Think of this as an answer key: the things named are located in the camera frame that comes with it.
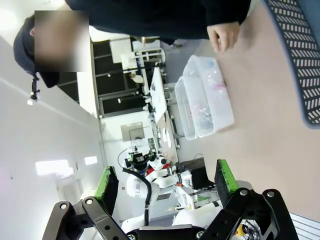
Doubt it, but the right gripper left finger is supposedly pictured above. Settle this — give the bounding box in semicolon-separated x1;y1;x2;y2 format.
41;165;129;240

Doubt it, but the clear bottle with pink label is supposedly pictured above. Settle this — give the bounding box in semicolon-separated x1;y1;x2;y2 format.
199;58;227;101

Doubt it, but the dark perforated plastic basket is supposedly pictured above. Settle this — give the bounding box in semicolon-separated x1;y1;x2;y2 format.
259;0;320;130

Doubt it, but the white and red robot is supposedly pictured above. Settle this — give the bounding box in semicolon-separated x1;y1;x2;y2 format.
146;156;174;177

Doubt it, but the person in black hoodie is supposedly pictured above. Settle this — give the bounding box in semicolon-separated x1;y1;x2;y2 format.
12;0;253;89

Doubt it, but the clear plastic container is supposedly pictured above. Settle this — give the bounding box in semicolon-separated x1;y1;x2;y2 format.
174;76;201;141
182;54;235;139

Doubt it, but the aluminium frame profile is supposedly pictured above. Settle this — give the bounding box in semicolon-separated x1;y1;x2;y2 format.
288;211;320;240

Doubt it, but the brown table with white plates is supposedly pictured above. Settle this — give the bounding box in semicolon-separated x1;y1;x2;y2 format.
156;111;180;161

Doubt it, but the person's left forearm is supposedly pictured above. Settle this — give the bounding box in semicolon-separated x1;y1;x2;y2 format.
174;0;253;41

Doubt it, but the person in white shirt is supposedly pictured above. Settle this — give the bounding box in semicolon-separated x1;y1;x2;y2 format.
129;71;145;85

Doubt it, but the black computer case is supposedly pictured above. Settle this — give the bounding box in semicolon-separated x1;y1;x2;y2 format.
190;165;216;190

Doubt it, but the long white table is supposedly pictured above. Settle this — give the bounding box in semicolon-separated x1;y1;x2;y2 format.
149;66;169;124

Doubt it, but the thin black cable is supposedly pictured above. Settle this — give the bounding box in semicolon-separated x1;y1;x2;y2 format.
117;147;131;173

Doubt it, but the person's left hand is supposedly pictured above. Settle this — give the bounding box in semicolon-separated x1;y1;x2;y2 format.
206;22;242;54

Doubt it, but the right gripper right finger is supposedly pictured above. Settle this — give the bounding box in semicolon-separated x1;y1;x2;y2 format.
199;159;300;240

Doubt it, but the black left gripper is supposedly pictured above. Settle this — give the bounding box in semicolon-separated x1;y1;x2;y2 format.
126;149;155;176

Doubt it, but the ceiling light panel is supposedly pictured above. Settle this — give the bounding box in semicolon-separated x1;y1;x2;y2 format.
34;159;74;176
84;155;98;166

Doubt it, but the thick black left arm hose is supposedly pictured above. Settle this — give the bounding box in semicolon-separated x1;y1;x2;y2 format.
121;167;154;227

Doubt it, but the black hoodie drawstring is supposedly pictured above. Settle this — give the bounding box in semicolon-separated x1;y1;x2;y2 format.
26;71;41;106

